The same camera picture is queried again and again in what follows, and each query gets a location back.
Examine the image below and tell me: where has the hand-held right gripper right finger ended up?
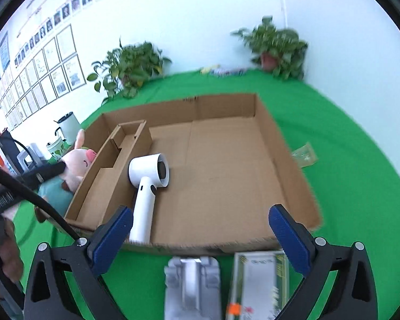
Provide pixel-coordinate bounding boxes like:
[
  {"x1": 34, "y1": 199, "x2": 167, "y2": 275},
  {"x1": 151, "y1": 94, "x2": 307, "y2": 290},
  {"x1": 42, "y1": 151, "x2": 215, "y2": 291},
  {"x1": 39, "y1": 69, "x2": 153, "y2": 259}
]
[{"x1": 267, "y1": 203, "x2": 379, "y2": 320}]

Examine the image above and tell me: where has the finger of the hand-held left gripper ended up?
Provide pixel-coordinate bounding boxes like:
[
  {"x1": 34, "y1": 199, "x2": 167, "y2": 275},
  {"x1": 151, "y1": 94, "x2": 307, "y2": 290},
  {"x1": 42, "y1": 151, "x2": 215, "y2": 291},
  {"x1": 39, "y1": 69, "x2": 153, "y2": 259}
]
[{"x1": 20, "y1": 162, "x2": 67, "y2": 185}]

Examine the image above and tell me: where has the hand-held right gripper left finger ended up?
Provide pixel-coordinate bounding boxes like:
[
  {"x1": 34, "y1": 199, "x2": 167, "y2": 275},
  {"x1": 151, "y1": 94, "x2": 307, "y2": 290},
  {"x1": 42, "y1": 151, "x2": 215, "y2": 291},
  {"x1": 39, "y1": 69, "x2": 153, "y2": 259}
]
[{"x1": 23, "y1": 205, "x2": 134, "y2": 320}]

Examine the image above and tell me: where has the pink pig plush toy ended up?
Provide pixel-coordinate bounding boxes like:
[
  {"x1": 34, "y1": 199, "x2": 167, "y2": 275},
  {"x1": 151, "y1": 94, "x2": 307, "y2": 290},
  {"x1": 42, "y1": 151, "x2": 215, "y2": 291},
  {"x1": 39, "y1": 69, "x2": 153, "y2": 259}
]
[{"x1": 35, "y1": 129, "x2": 98, "y2": 224}]

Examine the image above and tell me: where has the white hair dryer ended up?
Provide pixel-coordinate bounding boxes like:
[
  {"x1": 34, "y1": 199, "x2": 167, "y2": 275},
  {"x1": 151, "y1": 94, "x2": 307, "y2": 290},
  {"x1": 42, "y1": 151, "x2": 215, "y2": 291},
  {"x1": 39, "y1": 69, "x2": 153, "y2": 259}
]
[{"x1": 128, "y1": 153, "x2": 170, "y2": 244}]

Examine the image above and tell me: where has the narrow cardboard insert tray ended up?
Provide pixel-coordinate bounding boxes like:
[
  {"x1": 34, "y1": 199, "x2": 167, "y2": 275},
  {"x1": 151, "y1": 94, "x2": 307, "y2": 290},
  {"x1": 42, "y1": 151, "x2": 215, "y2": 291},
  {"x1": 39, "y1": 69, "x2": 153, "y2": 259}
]
[{"x1": 64, "y1": 120, "x2": 153, "y2": 232}]

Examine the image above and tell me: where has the large cardboard box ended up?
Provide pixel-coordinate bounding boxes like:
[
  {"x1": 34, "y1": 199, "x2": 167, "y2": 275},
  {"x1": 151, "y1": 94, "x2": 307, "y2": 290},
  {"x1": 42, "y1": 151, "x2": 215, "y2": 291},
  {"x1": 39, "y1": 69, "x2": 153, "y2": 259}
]
[{"x1": 64, "y1": 93, "x2": 323, "y2": 252}]

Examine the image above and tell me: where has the person's left hand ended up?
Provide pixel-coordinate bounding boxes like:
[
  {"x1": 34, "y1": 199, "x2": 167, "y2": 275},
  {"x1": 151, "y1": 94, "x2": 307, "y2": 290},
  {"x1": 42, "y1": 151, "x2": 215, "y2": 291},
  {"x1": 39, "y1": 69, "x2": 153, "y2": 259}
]
[{"x1": 0, "y1": 217, "x2": 25, "y2": 283}]

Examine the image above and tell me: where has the grey plastic stool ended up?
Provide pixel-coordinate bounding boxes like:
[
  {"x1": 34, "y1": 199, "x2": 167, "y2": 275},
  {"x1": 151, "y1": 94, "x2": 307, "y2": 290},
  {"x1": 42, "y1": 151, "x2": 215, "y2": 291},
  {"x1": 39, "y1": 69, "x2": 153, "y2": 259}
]
[{"x1": 17, "y1": 143, "x2": 49, "y2": 170}]

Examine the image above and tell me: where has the green patterned cup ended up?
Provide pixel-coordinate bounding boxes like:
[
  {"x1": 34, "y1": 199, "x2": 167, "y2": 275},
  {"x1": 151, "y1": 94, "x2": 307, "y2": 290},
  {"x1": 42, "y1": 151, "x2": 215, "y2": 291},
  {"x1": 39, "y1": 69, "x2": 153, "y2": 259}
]
[{"x1": 46, "y1": 137, "x2": 67, "y2": 161}]

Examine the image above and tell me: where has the black cabinet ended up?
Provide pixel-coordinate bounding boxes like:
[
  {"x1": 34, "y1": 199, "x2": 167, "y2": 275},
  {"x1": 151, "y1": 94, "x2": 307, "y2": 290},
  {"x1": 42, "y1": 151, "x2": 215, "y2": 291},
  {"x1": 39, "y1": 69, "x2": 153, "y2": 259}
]
[{"x1": 0, "y1": 130, "x2": 21, "y2": 174}]

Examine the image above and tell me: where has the white electric kettle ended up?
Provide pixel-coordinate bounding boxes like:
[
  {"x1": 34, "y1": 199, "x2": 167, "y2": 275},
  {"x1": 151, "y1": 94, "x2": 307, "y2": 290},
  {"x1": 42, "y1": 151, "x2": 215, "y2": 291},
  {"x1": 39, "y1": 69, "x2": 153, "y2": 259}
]
[{"x1": 54, "y1": 111, "x2": 81, "y2": 141}]

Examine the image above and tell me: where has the green and white carton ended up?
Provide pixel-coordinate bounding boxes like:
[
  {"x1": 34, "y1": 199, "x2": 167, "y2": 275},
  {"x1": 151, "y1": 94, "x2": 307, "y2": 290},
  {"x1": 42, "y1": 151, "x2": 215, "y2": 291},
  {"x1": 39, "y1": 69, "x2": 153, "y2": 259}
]
[{"x1": 225, "y1": 249, "x2": 290, "y2": 320}]

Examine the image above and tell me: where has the small green packet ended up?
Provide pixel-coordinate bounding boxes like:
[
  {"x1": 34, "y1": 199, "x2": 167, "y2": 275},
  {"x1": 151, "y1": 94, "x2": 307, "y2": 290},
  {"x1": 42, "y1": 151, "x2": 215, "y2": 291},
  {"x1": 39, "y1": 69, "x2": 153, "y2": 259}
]
[{"x1": 291, "y1": 143, "x2": 319, "y2": 167}]

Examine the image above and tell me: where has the grey folding stand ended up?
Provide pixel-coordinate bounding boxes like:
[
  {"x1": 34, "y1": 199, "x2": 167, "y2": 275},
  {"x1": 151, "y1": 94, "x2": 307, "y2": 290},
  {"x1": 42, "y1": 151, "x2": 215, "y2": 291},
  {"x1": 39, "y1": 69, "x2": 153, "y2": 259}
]
[{"x1": 163, "y1": 255, "x2": 222, "y2": 320}]

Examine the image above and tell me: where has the green tablecloth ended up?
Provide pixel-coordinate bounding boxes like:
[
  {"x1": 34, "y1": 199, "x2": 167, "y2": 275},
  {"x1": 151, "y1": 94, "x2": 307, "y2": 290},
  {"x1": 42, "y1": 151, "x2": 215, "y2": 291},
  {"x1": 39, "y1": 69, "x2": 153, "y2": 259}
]
[{"x1": 13, "y1": 68, "x2": 400, "y2": 320}]

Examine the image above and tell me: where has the bushy potted green plant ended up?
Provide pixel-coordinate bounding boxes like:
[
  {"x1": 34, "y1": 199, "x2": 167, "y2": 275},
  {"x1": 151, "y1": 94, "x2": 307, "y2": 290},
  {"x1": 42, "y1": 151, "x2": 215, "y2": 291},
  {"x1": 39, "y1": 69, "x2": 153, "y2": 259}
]
[{"x1": 87, "y1": 38, "x2": 172, "y2": 105}]

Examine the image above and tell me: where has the row of small packets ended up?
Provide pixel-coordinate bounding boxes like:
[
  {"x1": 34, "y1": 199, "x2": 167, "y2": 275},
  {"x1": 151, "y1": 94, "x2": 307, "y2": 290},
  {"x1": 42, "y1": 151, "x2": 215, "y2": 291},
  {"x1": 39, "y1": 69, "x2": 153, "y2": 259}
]
[{"x1": 211, "y1": 68, "x2": 247, "y2": 77}]

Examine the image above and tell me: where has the potted plant in brown pot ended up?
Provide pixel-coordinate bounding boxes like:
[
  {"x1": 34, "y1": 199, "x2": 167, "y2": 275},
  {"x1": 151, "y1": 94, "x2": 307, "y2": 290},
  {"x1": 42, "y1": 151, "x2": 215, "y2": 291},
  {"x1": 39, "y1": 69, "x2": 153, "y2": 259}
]
[{"x1": 231, "y1": 16, "x2": 309, "y2": 81}]

